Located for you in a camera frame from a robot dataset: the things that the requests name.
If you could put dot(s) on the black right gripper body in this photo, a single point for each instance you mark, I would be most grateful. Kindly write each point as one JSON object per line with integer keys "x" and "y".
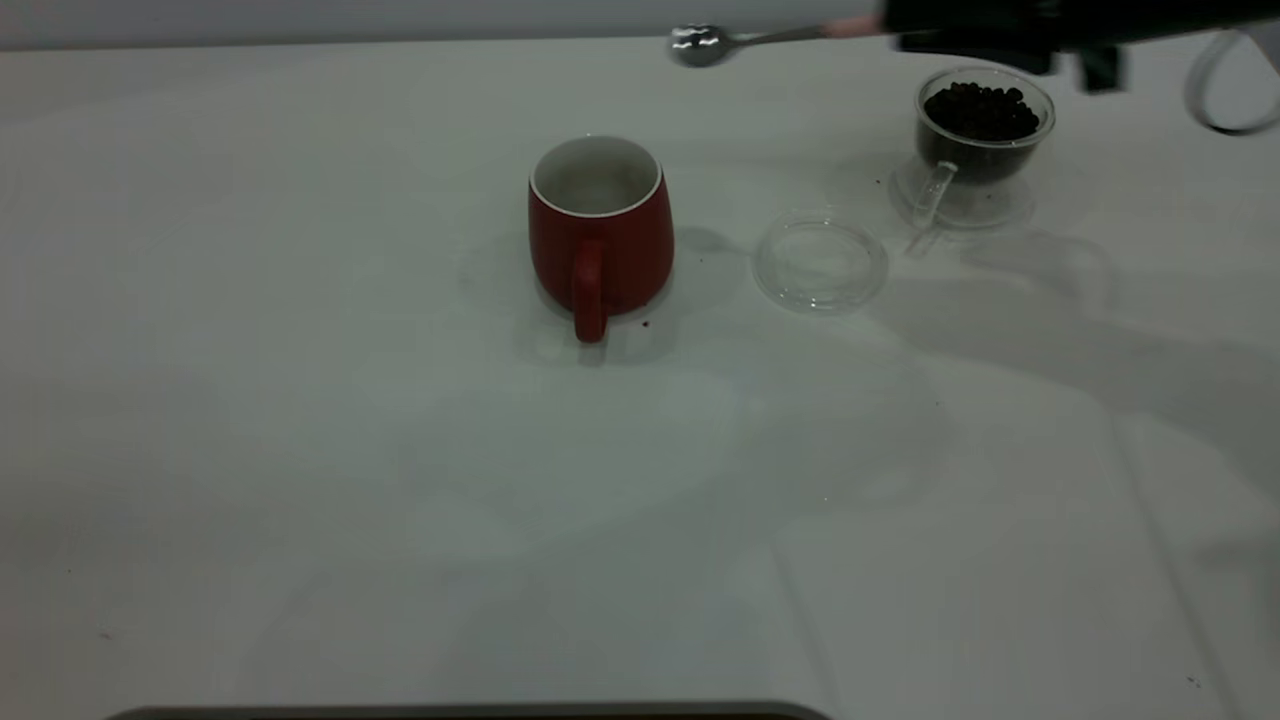
{"x": 1160, "y": 20}

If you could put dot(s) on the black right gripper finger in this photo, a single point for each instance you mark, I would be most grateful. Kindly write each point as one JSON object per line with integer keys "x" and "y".
{"x": 960, "y": 14}
{"x": 990, "y": 48}

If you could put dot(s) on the clear glass saucer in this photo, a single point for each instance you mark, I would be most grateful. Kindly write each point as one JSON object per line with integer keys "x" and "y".
{"x": 820, "y": 290}

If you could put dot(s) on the dark coffee beans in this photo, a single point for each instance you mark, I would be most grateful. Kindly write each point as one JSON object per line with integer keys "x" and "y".
{"x": 978, "y": 120}

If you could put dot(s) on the red ceramic mug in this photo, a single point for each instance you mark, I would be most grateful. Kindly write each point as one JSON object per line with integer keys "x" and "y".
{"x": 625, "y": 255}

